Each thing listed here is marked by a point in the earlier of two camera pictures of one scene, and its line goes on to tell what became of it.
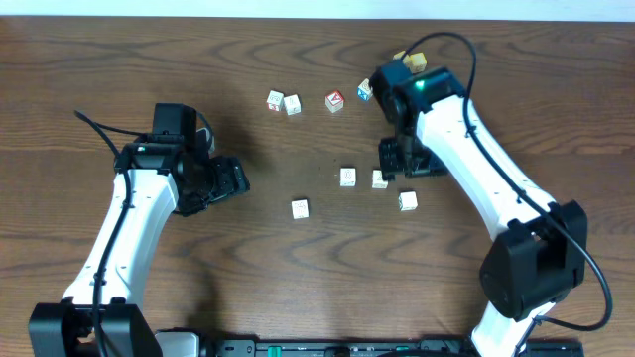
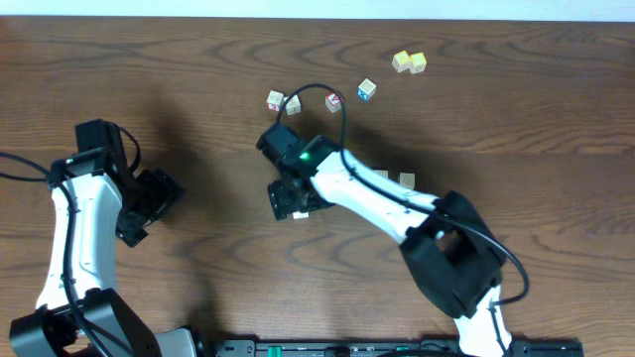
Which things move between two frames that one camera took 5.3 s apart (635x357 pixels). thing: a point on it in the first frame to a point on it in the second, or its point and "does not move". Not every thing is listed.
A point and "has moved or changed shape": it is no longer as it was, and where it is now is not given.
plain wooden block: [292, 104] does not move
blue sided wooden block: [365, 90] does not move
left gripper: [230, 178] to [150, 203]
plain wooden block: [301, 209] does not move
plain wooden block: [408, 200] has moved or changed shape
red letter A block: [334, 101] does not move
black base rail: [458, 348] does not move
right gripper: [392, 165] to [284, 204]
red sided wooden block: [275, 101] does not move
